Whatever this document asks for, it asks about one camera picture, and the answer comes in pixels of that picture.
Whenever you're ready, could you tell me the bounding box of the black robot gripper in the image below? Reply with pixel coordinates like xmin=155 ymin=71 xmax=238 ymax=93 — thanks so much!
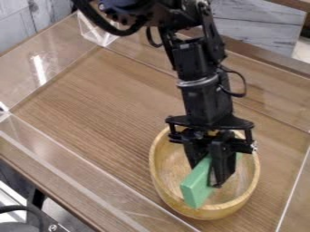
xmin=166 ymin=80 xmax=254 ymax=189

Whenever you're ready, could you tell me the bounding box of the green rectangular block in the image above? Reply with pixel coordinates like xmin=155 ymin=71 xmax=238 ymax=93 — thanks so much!
xmin=179 ymin=152 xmax=244 ymax=209

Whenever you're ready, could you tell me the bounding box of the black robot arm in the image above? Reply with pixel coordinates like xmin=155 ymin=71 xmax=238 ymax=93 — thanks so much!
xmin=97 ymin=0 xmax=252 ymax=187

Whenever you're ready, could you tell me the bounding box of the light wooden oval bowl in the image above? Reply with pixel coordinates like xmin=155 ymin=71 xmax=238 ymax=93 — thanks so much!
xmin=148 ymin=127 xmax=261 ymax=220

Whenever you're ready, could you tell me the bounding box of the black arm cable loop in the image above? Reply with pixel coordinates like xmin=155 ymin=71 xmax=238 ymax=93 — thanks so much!
xmin=216 ymin=64 xmax=248 ymax=99

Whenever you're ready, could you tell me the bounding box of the thick black corrugated arm cable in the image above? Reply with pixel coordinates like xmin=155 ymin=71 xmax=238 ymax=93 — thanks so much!
xmin=71 ymin=0 xmax=148 ymax=37

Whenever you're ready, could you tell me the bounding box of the black cable under table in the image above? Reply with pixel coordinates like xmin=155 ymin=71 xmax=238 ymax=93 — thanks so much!
xmin=0 ymin=204 xmax=45 ymax=232

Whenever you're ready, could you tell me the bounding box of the black table leg bracket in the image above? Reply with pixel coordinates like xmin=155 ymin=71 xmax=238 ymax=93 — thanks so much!
xmin=27 ymin=188 xmax=71 ymax=232

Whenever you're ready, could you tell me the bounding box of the clear acrylic corner bracket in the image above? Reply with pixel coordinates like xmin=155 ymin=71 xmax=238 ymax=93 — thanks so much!
xmin=77 ymin=12 xmax=118 ymax=47

